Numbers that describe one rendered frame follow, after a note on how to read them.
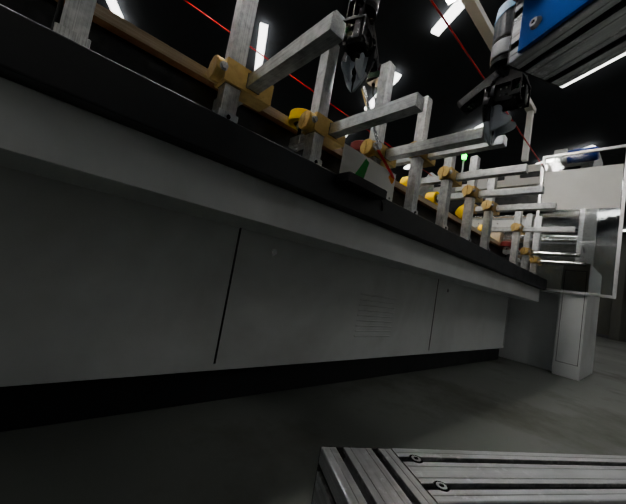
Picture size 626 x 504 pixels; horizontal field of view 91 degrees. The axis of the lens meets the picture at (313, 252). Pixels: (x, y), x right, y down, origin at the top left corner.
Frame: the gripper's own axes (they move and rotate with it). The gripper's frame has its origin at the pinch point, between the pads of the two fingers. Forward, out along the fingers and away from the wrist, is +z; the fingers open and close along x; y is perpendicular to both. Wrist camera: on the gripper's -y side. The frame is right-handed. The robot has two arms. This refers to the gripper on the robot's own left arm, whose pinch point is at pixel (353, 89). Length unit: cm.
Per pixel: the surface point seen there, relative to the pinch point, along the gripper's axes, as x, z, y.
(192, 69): -34.9, 3.6, 21.5
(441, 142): 20.5, 7.0, -18.0
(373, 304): -5, 57, -67
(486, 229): 34, 9, -115
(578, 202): 94, -42, -230
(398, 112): 14.6, 11.4, 5.8
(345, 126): 0.1, 10.8, 1.1
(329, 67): -7.3, -6.0, 1.8
